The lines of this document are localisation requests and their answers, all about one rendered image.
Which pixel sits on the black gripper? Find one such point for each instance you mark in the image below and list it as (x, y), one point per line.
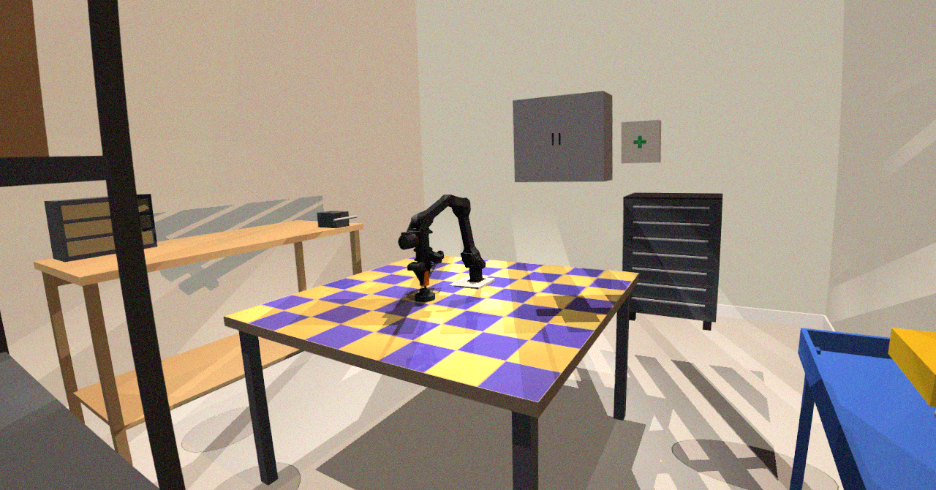
(421, 263)

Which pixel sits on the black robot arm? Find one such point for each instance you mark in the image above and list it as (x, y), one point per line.
(417, 234)

